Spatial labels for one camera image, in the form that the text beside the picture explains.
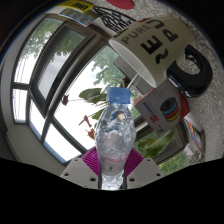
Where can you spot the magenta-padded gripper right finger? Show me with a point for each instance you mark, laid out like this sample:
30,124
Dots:
145,171

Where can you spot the clear blue-capped water bottle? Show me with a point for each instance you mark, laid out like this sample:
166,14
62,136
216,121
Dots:
115,140

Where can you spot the long yellow box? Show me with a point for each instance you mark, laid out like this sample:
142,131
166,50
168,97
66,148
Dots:
78,4

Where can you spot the white and orange cardboard box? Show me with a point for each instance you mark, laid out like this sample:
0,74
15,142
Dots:
160,106

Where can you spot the red-flowered plant in white pot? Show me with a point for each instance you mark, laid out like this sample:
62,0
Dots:
93,95

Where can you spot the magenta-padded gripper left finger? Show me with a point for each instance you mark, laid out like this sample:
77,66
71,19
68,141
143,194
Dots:
78,172

